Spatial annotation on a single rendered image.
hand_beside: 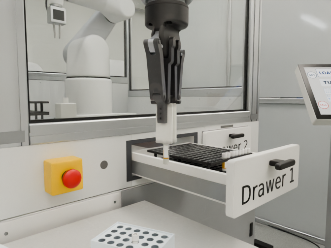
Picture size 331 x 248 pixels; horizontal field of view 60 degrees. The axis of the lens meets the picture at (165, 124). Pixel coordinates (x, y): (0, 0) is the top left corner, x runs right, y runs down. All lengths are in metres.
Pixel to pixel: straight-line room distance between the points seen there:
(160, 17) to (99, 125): 0.34
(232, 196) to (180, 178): 0.15
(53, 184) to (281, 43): 2.07
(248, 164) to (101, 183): 0.37
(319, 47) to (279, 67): 0.31
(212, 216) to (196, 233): 0.48
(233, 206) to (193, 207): 0.47
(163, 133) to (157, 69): 0.11
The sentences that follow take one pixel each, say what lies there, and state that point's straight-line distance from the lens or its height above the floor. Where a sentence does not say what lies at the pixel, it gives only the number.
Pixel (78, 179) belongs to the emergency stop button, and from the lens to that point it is 0.64.
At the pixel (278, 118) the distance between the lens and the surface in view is 2.41.
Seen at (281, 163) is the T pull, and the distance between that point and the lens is 0.63.
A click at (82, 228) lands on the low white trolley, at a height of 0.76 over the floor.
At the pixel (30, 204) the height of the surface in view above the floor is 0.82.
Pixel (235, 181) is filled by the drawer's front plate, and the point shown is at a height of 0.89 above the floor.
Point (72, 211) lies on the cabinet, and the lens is 0.74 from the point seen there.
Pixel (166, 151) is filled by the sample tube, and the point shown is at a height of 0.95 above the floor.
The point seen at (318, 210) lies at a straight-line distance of 2.42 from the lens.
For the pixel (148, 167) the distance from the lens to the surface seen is 0.74.
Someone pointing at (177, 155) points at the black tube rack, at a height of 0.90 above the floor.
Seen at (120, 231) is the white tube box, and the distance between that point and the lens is 0.58.
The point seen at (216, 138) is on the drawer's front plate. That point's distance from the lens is 1.03.
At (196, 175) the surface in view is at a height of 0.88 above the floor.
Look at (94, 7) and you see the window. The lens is 0.77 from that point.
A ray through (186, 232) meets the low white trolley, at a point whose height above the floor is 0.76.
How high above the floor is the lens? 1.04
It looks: 5 degrees down
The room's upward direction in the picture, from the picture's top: straight up
